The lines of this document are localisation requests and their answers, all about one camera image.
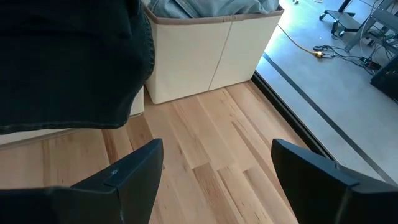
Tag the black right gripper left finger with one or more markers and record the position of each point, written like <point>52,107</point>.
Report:
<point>136,186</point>

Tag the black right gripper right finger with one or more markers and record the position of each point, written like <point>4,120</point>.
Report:
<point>311,186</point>

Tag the dark green denim jeans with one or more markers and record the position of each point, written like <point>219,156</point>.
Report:
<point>62,62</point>

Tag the light blue denim garment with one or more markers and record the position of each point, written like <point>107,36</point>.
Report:
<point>211,7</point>

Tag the beige fabric storage bin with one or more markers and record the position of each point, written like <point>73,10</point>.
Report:
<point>136,104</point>
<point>192,62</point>

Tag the black equipment case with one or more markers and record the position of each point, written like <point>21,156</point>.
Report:
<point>387,79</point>

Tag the black wheeled stand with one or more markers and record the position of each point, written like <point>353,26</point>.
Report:
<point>340,15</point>

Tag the black table frame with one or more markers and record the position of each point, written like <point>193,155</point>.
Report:
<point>289,116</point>

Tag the grey metal frame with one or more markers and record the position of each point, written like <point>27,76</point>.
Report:
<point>370,29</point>

